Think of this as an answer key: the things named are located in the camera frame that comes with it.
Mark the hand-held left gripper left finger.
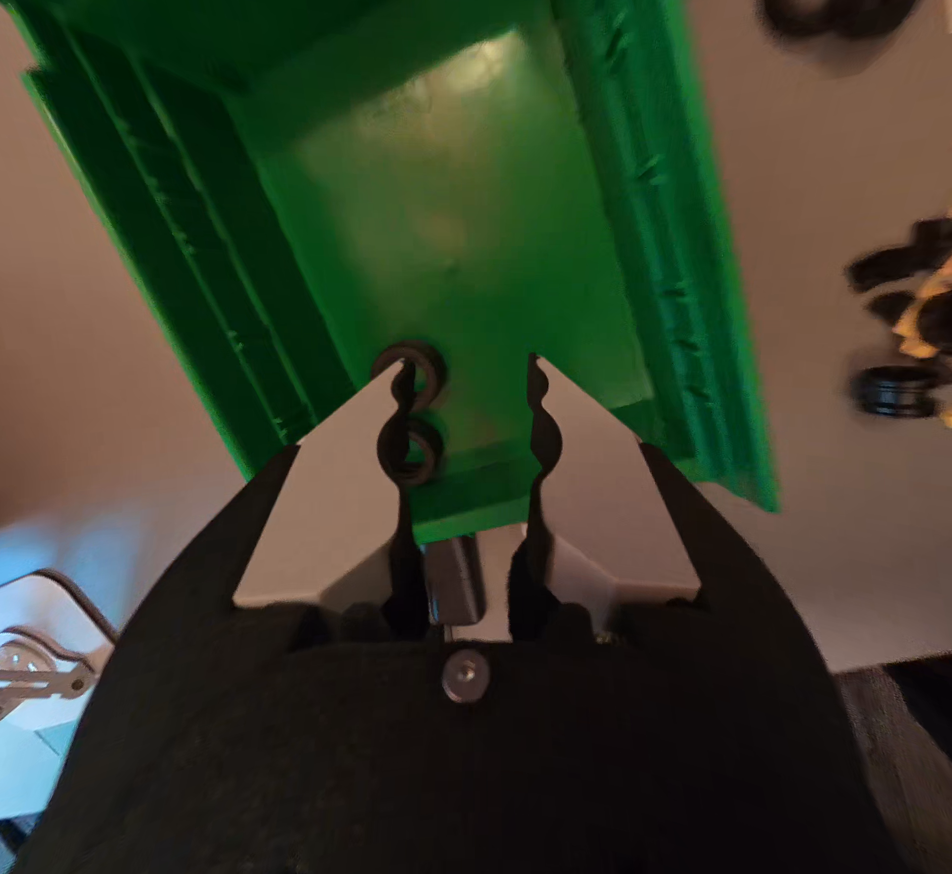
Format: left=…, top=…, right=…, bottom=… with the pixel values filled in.
left=233, top=359, right=428, bottom=640

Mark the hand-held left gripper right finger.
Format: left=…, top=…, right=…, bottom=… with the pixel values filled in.
left=509, top=353, right=702, bottom=640

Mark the green plastic bin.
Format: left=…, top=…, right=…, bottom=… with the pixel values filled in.
left=0, top=0, right=780, bottom=546

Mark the wooden document stand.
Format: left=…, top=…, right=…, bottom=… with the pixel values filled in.
left=0, top=569, right=120, bottom=823

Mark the pile of yellow black pieces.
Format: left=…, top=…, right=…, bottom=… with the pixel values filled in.
left=844, top=215, right=952, bottom=429

